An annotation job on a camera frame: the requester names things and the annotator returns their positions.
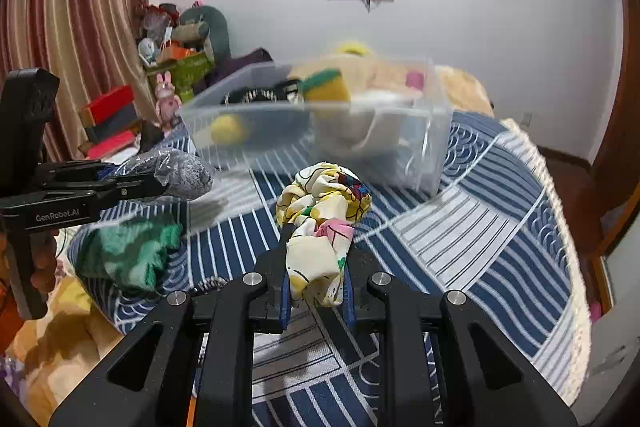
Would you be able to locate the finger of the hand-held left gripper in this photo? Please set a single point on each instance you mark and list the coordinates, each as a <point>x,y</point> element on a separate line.
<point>87,169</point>
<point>130,191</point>

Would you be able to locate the large beige plush toy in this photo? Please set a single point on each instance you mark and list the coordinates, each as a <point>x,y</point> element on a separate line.
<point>400,72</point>

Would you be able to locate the green dinosaur plush toy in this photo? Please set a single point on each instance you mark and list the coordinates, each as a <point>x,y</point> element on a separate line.
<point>205,27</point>

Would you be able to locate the dark purple cloth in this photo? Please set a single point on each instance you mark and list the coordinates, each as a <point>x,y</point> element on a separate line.
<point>240,64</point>

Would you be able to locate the green cardboard box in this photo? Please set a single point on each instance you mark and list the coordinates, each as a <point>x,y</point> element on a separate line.
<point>187,74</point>

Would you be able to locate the pink soft toy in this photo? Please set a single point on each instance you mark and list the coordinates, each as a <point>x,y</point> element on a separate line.
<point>414,81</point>

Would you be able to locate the colourful printed white cloth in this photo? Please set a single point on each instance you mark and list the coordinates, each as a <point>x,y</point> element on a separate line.
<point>320,227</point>

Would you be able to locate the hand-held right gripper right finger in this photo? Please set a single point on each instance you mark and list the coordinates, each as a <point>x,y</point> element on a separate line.
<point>350,304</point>

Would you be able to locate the striped red and beige curtain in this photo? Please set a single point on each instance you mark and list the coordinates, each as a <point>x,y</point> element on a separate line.
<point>75,7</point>

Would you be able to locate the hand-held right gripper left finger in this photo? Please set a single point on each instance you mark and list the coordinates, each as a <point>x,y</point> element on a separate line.
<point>285,307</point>

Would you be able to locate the pink bunny plush toy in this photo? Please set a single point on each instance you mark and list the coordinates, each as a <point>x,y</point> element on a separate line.
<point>166,99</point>

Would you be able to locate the clear plastic storage box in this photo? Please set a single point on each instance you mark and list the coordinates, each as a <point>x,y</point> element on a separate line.
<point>320,127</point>

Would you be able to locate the yellow and green sponge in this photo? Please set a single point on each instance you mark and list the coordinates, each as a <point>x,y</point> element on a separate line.
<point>325,86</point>

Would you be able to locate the grey cloth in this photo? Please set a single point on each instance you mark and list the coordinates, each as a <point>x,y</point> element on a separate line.
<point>180,174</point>

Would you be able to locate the yellow soft ball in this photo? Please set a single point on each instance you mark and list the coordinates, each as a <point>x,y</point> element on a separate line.
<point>227,129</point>

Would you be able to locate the blue and white patterned blanket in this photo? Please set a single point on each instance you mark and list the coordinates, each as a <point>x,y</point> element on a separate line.
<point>450,232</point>

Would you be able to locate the black and white cloth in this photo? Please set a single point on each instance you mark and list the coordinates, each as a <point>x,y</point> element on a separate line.
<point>265,92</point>

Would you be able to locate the stack of red boxes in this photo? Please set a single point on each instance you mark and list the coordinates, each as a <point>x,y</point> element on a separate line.
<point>110,122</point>

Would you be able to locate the green knitted cloth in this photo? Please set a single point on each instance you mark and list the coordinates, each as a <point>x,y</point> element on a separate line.
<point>130,252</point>

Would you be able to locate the person's left hand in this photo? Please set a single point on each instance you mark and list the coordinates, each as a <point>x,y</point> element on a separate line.
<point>44,264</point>

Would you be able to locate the yellow blanket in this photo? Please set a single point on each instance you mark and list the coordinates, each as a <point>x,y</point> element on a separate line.
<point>60,347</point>

